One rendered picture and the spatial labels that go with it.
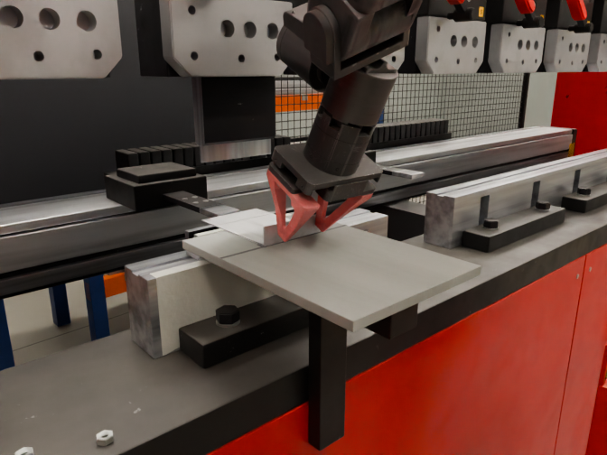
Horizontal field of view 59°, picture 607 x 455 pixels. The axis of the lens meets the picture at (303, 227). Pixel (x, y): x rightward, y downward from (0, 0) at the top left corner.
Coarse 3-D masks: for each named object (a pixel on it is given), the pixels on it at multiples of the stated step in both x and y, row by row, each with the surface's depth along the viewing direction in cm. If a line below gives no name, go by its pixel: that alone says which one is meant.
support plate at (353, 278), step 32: (256, 256) 54; (288, 256) 54; (320, 256) 54; (352, 256) 54; (384, 256) 54; (416, 256) 54; (448, 256) 54; (288, 288) 46; (320, 288) 46; (352, 288) 46; (384, 288) 46; (416, 288) 46; (448, 288) 48; (352, 320) 40
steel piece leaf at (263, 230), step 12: (264, 216) 68; (312, 216) 61; (228, 228) 63; (240, 228) 63; (252, 228) 63; (264, 228) 57; (276, 228) 58; (300, 228) 60; (312, 228) 61; (252, 240) 59; (264, 240) 57; (276, 240) 58
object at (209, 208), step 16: (112, 176) 82; (128, 176) 79; (144, 176) 77; (160, 176) 79; (176, 176) 81; (192, 176) 82; (112, 192) 82; (128, 192) 77; (144, 192) 77; (160, 192) 78; (176, 192) 80; (192, 192) 82; (144, 208) 77; (192, 208) 72; (208, 208) 71; (224, 208) 71
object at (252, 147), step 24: (192, 96) 59; (216, 96) 59; (240, 96) 61; (264, 96) 63; (216, 120) 60; (240, 120) 62; (264, 120) 64; (216, 144) 61; (240, 144) 64; (264, 144) 66
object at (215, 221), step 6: (246, 210) 71; (252, 210) 71; (258, 210) 71; (222, 216) 68; (228, 216) 68; (234, 216) 68; (240, 216) 68; (246, 216) 68; (252, 216) 68; (258, 216) 68; (210, 222) 65; (216, 222) 65; (222, 222) 65; (228, 222) 65
